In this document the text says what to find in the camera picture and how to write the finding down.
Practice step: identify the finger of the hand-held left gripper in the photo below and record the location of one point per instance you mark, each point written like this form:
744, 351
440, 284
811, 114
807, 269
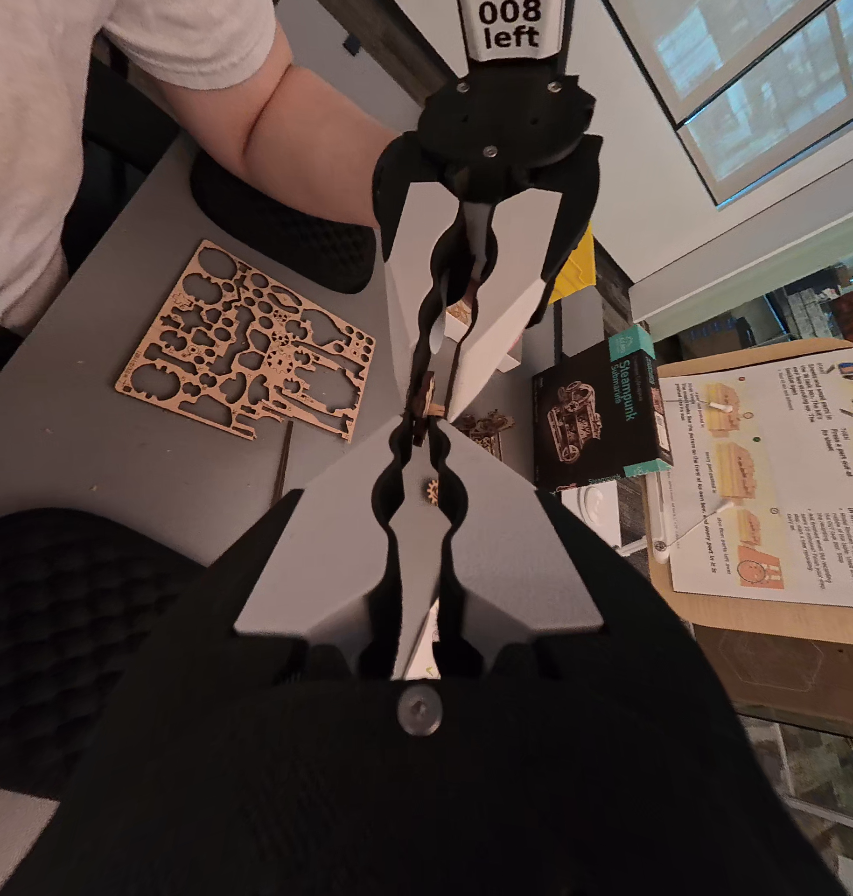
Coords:
517, 280
409, 266

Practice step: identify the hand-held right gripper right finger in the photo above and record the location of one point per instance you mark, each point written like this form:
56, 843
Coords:
517, 560

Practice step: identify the printed instruction sheet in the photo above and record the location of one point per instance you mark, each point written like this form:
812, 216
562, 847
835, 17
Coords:
783, 490

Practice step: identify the black and teal product box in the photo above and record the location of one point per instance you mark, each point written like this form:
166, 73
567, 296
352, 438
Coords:
594, 420

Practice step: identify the white stand base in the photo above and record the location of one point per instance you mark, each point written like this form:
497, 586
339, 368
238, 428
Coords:
594, 518

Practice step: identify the laser-cut wooden parts sheet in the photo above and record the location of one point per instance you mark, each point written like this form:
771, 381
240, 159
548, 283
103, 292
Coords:
188, 378

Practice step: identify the yellow plastic bin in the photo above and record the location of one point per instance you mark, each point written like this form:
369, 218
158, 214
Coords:
573, 269

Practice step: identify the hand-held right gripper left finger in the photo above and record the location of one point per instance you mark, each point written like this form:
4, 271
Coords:
314, 560

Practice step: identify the person's left forearm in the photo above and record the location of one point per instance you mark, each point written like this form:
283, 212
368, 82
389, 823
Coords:
307, 119

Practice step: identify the partly built wooden model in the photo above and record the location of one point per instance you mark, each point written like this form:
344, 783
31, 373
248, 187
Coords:
486, 430

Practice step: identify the thin wooden strip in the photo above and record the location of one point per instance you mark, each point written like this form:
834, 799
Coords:
284, 462

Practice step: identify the cluttered storage shelf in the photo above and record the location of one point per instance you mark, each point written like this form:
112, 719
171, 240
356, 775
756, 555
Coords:
783, 315

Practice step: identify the small wooden gear assembly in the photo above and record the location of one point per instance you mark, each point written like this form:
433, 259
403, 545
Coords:
425, 392

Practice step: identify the wooden gear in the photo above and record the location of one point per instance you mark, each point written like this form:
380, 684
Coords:
433, 490

